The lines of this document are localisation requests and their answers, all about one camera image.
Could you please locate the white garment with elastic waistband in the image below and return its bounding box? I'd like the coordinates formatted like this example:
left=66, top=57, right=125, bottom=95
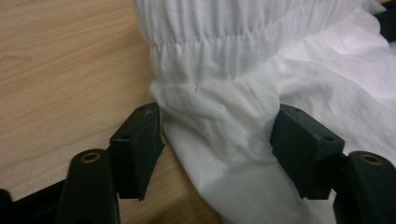
left=130, top=0, right=396, bottom=224

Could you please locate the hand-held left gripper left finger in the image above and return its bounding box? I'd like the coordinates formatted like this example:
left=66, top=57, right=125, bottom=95
left=108, top=102, right=165, bottom=201

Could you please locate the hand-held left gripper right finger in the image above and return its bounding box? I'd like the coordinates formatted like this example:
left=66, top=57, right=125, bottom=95
left=269, top=104, right=347, bottom=201

